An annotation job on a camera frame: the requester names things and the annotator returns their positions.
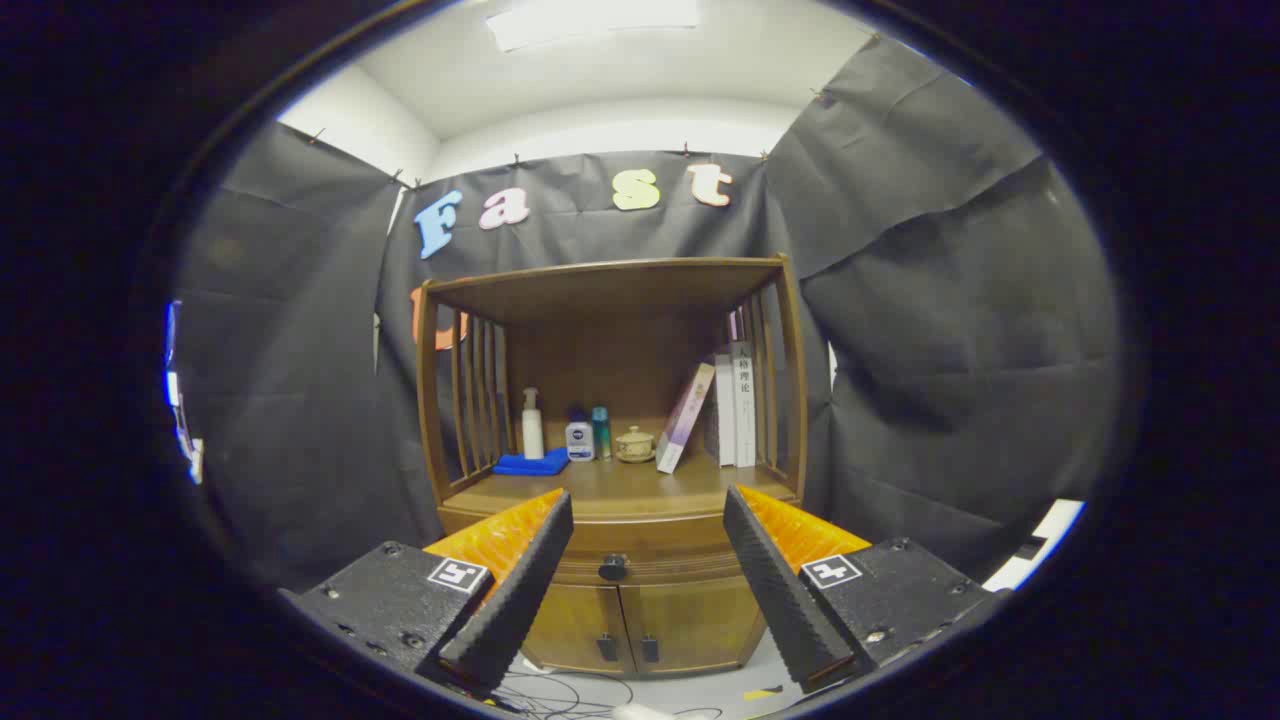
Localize thin white book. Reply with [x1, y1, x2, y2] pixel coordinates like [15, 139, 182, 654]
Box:
[714, 352, 738, 468]

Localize wooden countertop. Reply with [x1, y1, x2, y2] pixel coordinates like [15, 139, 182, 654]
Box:
[440, 452, 801, 523]

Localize black floor cables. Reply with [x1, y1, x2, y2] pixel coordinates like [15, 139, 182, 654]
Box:
[498, 670, 723, 720]

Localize wooden cabinet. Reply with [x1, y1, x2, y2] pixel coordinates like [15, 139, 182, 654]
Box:
[415, 255, 809, 681]

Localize white pump bottle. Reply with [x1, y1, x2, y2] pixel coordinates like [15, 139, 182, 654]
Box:
[521, 387, 546, 461]

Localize black backdrop cloth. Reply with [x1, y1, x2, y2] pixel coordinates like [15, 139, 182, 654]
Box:
[175, 35, 1121, 591]

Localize wooden drawer with black knob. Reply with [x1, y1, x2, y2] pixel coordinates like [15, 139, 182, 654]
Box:
[548, 522, 749, 586]

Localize blue folded cloth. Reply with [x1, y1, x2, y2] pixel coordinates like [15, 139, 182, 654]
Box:
[492, 448, 571, 478]

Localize pink and white leaning book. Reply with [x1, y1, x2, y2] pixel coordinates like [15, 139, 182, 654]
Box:
[655, 362, 717, 475]

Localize ceiling light panel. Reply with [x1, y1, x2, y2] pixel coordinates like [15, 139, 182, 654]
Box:
[487, 0, 701, 51]

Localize white book with black lettering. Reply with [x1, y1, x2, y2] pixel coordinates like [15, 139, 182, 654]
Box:
[730, 340, 758, 469]

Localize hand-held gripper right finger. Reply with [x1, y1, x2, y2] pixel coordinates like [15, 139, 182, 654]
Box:
[722, 485, 1011, 695]

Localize wooden cabinet door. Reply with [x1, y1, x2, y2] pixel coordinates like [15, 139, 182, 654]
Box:
[520, 585, 636, 676]
[620, 580, 766, 673]

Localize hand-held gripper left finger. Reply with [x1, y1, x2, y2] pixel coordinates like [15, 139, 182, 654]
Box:
[278, 488, 575, 701]

